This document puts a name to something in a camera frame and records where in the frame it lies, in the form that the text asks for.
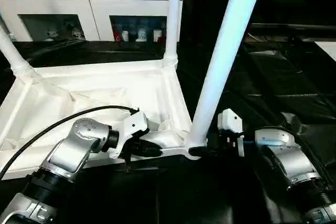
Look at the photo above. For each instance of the white plastic table top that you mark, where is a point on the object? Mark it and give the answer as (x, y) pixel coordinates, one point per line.
(94, 93)

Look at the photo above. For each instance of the white plastic table leg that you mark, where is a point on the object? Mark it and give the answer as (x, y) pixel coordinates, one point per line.
(172, 14)
(11, 51)
(226, 51)

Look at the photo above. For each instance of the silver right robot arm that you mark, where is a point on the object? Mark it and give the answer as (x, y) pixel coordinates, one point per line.
(286, 163)

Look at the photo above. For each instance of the black work surface mat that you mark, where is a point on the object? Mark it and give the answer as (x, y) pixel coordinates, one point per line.
(283, 93)

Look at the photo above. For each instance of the white flat side panel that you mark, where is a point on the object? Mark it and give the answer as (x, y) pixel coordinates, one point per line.
(328, 48)

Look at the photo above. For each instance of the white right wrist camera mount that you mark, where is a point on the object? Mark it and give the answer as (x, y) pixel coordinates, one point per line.
(231, 121)

